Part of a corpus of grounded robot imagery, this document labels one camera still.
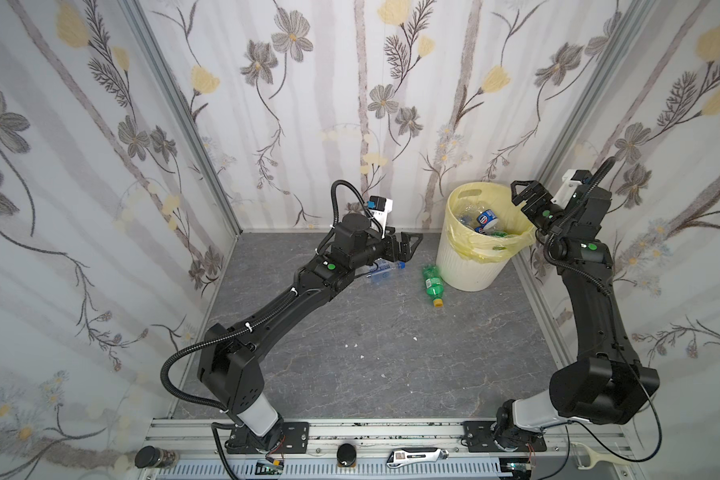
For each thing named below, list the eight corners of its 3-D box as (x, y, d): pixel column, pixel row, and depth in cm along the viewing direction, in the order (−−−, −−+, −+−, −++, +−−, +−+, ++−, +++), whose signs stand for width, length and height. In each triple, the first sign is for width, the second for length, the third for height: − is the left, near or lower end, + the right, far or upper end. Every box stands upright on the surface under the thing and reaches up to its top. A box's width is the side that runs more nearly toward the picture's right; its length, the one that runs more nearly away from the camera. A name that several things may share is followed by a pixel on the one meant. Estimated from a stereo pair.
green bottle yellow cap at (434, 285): (427, 308, 101) (430, 300, 97) (422, 273, 110) (424, 264, 106) (443, 308, 101) (447, 300, 97) (437, 273, 110) (440, 264, 106)
